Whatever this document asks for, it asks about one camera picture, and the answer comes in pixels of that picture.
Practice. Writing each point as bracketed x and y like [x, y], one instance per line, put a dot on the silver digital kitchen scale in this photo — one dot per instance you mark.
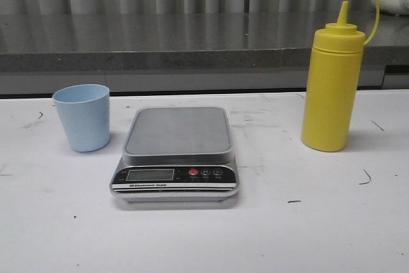
[177, 154]

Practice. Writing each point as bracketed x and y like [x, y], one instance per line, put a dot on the grey steel counter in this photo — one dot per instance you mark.
[158, 54]

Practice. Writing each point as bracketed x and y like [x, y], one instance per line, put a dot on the yellow squeeze bottle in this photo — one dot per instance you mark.
[334, 69]

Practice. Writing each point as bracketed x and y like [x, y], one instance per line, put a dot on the light blue plastic cup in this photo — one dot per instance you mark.
[84, 114]

